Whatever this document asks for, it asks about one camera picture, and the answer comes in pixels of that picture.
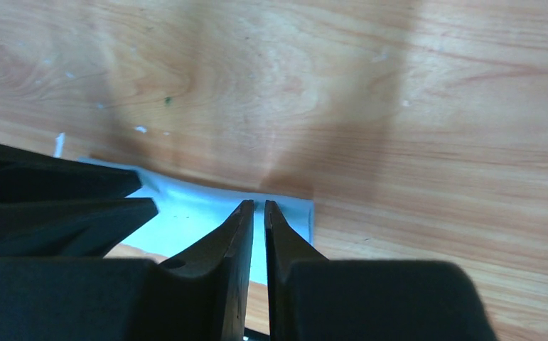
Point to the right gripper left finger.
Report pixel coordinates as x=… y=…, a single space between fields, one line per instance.
x=199 y=294

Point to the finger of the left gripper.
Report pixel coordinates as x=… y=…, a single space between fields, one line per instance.
x=26 y=176
x=70 y=227

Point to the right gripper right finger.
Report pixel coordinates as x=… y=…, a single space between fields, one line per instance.
x=315 y=298

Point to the light blue cleaning cloth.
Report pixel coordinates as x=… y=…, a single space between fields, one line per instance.
x=188 y=211

